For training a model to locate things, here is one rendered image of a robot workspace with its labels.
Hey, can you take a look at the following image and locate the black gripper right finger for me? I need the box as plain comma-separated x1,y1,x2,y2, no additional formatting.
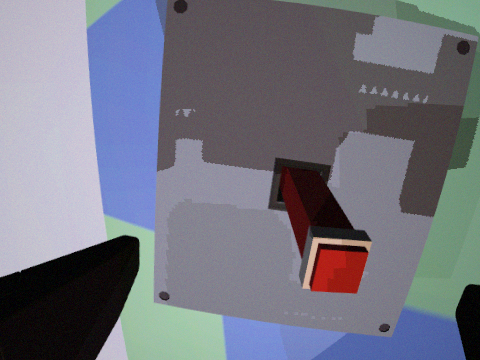
456,284,480,360

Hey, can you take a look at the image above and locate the dark red square peg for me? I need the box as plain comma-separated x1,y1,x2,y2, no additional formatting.
280,167,372,293

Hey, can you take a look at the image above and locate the grey panel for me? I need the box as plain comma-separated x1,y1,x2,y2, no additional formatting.
153,0,479,337

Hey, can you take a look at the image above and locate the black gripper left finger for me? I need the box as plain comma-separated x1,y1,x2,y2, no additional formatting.
0,236,140,360

